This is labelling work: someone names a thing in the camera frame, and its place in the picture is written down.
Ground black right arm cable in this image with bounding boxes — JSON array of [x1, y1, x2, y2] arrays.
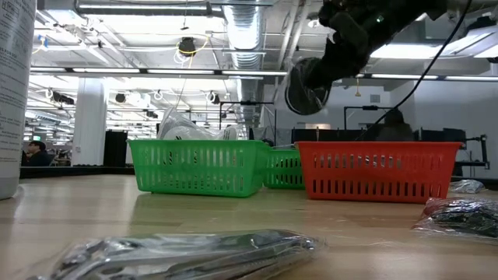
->
[[354, 0, 474, 141]]

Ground bagged silver nail clipper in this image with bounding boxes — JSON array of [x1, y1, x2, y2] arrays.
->
[[26, 229, 326, 280]]

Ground large white plastic jug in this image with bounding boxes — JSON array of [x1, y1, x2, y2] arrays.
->
[[0, 0, 38, 201]]

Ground person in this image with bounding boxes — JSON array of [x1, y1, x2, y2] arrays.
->
[[374, 108, 416, 143], [21, 139, 51, 167]]

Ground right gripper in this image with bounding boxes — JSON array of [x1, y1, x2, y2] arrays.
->
[[305, 0, 390, 90]]

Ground black partition screen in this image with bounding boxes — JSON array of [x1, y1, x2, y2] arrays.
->
[[412, 127, 468, 143], [290, 128, 377, 143]]

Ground silver round ventilation duct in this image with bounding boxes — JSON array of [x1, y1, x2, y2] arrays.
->
[[223, 3, 268, 129]]

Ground black ceiling cable reel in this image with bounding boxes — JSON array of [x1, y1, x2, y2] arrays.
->
[[173, 35, 211, 65]]

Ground black background rig frame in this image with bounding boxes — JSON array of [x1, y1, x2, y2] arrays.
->
[[218, 100, 278, 145], [343, 105, 400, 142]]

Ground white building pillar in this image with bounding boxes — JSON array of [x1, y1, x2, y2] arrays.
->
[[72, 77, 109, 167]]

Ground black cabinet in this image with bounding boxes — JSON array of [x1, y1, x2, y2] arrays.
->
[[103, 129, 129, 167]]

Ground long ceiling light strip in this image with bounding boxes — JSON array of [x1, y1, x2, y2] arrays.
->
[[30, 66, 498, 82]]

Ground green slotted plastic basket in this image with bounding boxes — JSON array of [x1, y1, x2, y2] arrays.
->
[[264, 149, 307, 191], [128, 138, 273, 198]]

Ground white cotton pads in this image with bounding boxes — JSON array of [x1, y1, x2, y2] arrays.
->
[[156, 107, 250, 142]]

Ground red slotted plastic basket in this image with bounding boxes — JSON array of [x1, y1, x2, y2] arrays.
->
[[294, 140, 464, 205]]

